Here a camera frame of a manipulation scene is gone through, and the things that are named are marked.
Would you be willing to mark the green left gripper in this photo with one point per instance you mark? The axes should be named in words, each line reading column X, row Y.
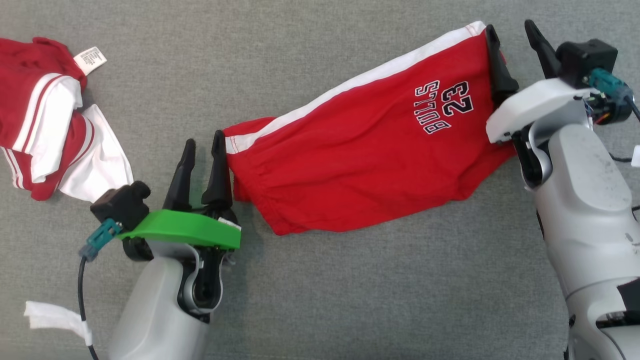
column 185, row 227

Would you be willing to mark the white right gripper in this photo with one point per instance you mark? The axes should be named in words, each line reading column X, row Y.
column 540, row 105

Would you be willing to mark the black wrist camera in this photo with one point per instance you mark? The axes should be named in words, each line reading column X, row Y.
column 587, row 60
column 122, row 205

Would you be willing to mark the red Bulls jersey white sleeves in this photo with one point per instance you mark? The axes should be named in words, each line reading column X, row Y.
column 30, row 100

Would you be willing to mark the red Bulls shorts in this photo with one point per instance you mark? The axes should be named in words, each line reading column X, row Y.
column 360, row 155

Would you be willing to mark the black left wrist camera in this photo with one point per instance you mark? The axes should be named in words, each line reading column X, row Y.
column 122, row 205

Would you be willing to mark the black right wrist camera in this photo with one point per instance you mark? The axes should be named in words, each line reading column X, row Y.
column 587, row 60

